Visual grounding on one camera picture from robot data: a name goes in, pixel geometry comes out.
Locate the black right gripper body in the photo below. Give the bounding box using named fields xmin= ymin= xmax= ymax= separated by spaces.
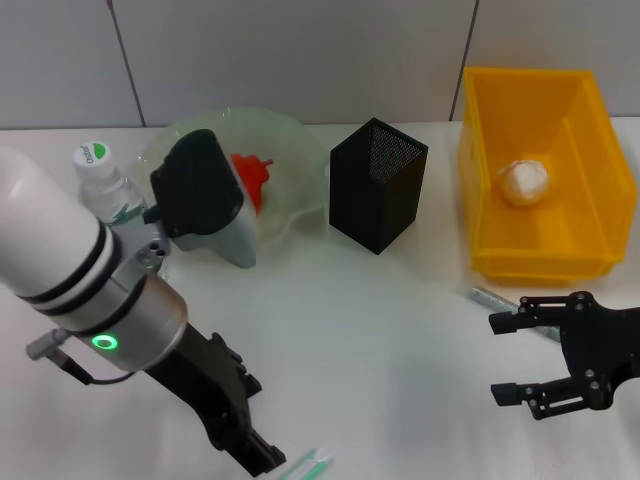
xmin=561 ymin=292 xmax=640 ymax=412

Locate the left gripper cable with connector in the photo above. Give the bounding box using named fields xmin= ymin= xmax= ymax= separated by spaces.
xmin=25 ymin=328 xmax=149 ymax=387

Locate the red-orange fruit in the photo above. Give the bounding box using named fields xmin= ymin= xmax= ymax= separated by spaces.
xmin=230 ymin=152 xmax=275 ymax=216

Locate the clear water bottle green label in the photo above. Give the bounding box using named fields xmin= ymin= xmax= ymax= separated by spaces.
xmin=72 ymin=142 xmax=149 ymax=229

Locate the wavy translucent glass fruit plate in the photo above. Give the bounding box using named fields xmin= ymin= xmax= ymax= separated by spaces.
xmin=137 ymin=105 xmax=326 ymax=271

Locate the black mesh pen holder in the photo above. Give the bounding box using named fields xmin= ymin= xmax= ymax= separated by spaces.
xmin=328 ymin=117 xmax=430 ymax=256

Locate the white paper ball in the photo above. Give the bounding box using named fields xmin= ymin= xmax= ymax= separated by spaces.
xmin=496 ymin=158 xmax=550 ymax=206

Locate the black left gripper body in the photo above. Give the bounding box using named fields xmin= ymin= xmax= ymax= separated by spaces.
xmin=148 ymin=323 xmax=250 ymax=427

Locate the yellow plastic bin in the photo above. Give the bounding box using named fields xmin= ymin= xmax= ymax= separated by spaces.
xmin=459 ymin=66 xmax=639 ymax=287

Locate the green utility knife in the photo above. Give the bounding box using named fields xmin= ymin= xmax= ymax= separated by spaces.
xmin=277 ymin=446 xmax=335 ymax=480

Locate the silver grey pen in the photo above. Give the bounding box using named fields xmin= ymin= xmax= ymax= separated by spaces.
xmin=468 ymin=286 xmax=564 ymax=344

